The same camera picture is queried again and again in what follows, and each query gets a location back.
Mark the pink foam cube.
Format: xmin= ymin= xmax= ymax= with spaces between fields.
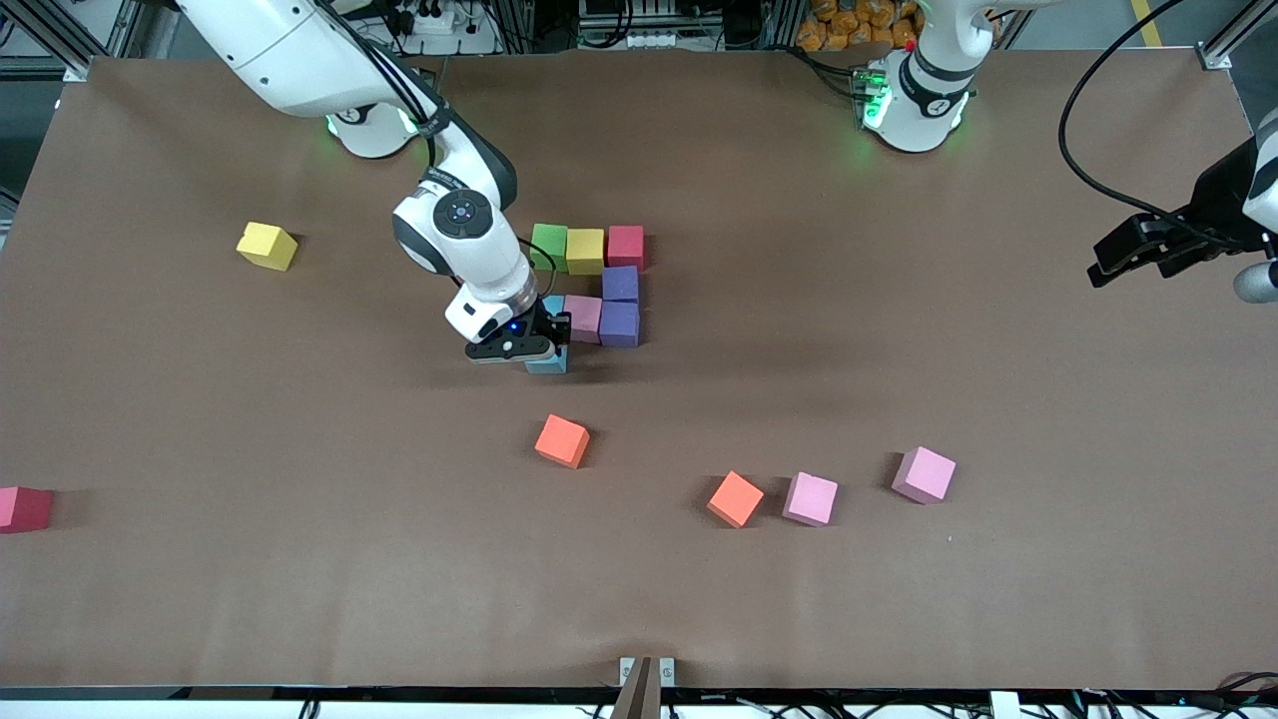
xmin=891 ymin=445 xmax=958 ymax=505
xmin=782 ymin=471 xmax=840 ymax=527
xmin=565 ymin=296 xmax=603 ymax=346

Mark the green foam cube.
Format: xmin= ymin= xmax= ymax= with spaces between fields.
xmin=532 ymin=222 xmax=569 ymax=273

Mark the yellow foam cube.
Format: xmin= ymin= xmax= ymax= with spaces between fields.
xmin=565 ymin=229 xmax=607 ymax=277
xmin=236 ymin=221 xmax=300 ymax=273

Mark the red foam cube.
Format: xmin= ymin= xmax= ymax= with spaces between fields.
xmin=0 ymin=485 xmax=55 ymax=535
xmin=607 ymin=225 xmax=646 ymax=273

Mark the orange foam cube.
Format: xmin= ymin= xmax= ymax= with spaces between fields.
xmin=707 ymin=469 xmax=766 ymax=529
xmin=534 ymin=413 xmax=592 ymax=470

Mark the white power strip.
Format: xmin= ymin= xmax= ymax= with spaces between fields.
xmin=384 ymin=0 xmax=500 ymax=56

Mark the pile of orange bags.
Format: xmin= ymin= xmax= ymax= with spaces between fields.
xmin=797 ymin=0 xmax=922 ymax=53

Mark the tan vertical strut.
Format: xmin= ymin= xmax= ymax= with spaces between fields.
xmin=611 ymin=656 xmax=655 ymax=719

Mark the aluminium frame rail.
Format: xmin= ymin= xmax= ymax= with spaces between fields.
xmin=0 ymin=0 xmax=176 ymax=81
xmin=1198 ymin=0 xmax=1278 ymax=71

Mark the small metal table bracket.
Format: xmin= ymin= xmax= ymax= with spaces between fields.
xmin=619 ymin=656 xmax=677 ymax=690

